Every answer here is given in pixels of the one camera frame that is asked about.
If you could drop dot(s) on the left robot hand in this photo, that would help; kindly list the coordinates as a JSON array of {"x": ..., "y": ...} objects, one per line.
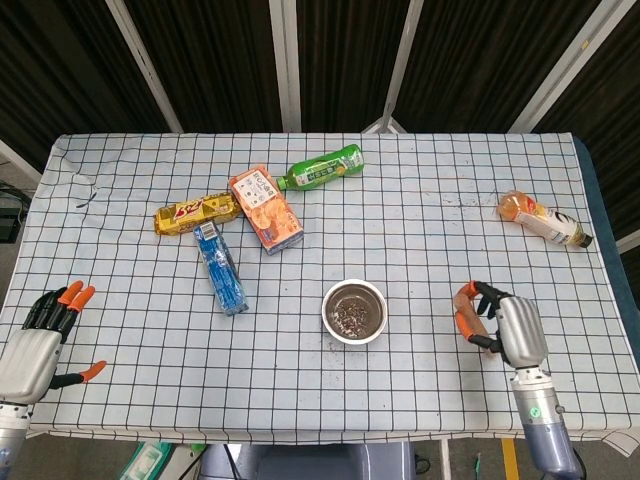
[{"x": 30, "y": 360}]

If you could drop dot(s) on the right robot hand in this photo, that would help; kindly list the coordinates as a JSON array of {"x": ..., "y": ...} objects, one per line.
[{"x": 522, "y": 330}]

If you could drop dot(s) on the brown cylindrical object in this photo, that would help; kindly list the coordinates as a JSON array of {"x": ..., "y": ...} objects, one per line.
[{"x": 471, "y": 312}]

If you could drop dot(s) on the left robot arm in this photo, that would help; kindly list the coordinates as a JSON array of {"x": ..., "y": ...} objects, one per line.
[{"x": 10, "y": 435}]

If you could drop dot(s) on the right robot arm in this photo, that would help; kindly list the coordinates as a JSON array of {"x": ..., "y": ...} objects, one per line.
[{"x": 542, "y": 420}]

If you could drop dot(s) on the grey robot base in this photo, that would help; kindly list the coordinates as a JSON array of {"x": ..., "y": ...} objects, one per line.
[{"x": 310, "y": 462}]

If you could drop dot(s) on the stainless steel bowl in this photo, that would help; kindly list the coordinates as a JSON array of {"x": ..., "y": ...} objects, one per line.
[{"x": 378, "y": 300}]

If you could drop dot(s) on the brown food bits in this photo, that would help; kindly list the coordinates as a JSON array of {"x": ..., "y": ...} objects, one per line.
[{"x": 350, "y": 315}]

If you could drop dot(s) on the orange juice bottle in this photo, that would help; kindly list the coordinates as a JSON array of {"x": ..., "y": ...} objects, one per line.
[{"x": 545, "y": 220}]

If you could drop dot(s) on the checked white tablecloth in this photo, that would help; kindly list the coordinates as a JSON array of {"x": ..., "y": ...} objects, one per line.
[{"x": 400, "y": 400}]

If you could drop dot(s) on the black equipment box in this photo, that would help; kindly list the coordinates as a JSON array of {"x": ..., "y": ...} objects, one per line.
[{"x": 10, "y": 220}]

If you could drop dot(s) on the green white package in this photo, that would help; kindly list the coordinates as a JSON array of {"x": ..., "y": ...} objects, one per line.
[{"x": 145, "y": 462}]

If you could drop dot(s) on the blue biscuit box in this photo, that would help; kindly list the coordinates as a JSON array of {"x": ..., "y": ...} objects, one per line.
[{"x": 222, "y": 275}]

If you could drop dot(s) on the gold biscuit packet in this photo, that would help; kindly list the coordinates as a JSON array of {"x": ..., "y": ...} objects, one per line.
[{"x": 190, "y": 212}]

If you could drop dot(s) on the green plastic drink bottle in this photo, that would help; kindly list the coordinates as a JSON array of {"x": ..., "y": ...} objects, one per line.
[{"x": 320, "y": 170}]

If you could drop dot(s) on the orange cracker box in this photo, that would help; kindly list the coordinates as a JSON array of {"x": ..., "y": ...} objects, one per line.
[{"x": 270, "y": 215}]

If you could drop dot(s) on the white frame post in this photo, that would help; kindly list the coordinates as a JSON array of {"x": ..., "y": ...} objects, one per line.
[
  {"x": 20, "y": 162},
  {"x": 285, "y": 65},
  {"x": 404, "y": 60},
  {"x": 565, "y": 65},
  {"x": 146, "y": 70},
  {"x": 630, "y": 242}
]

